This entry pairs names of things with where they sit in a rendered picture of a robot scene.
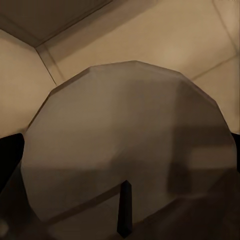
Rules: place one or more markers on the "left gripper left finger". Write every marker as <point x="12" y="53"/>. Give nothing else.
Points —
<point x="11" y="152"/>

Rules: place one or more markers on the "pillar candle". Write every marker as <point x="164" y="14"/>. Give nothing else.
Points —
<point x="129" y="151"/>

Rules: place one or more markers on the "cabinet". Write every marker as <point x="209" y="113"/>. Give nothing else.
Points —
<point x="44" y="43"/>

